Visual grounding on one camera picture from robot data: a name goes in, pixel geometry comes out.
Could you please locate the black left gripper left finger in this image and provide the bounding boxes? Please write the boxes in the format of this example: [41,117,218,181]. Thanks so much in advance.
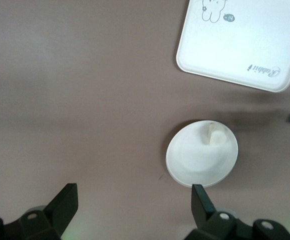
[0,183,79,240]

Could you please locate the cream rabbit print tray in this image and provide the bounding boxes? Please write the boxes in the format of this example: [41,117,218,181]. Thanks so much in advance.
[175,0,290,94]

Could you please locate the cream round plate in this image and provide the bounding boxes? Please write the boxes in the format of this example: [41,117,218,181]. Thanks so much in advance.
[165,119,239,189]

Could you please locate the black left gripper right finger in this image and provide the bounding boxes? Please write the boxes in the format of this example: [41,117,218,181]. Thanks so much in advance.
[184,184,290,240]

